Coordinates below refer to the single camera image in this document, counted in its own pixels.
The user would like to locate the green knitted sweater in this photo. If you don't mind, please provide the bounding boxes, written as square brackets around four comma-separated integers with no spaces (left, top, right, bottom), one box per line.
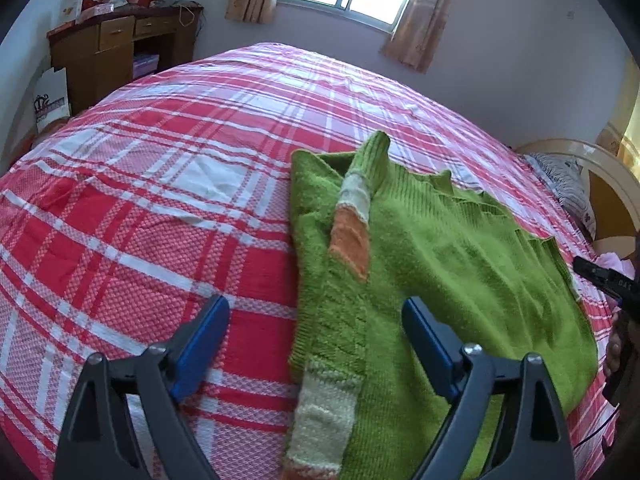
[283,131,598,479]

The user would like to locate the pink cloth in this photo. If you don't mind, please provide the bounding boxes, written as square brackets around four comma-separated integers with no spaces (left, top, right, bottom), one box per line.
[596,252,636,280]

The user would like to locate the cream wooden headboard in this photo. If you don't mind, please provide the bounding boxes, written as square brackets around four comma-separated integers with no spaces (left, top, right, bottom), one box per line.
[515,139,639,259]

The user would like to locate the grey patterned pillow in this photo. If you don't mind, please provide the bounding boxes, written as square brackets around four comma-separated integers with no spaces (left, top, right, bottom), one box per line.
[523,153,597,242]

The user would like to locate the yellow curtain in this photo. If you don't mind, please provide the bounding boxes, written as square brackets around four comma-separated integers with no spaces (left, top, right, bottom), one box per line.
[597,56,640,179]

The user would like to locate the red white plaid bedsheet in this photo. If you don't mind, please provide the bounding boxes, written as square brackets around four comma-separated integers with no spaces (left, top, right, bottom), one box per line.
[1,44,614,479]

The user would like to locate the beige right curtain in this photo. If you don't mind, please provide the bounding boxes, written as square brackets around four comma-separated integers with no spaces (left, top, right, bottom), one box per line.
[381,0,451,73]

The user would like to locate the white paper bag black print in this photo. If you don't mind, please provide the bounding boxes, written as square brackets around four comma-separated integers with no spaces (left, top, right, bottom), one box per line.
[32,68,70,134]

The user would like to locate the brown wooden desk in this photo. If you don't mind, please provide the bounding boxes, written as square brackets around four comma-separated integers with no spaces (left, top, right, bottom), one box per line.
[47,2,204,115]

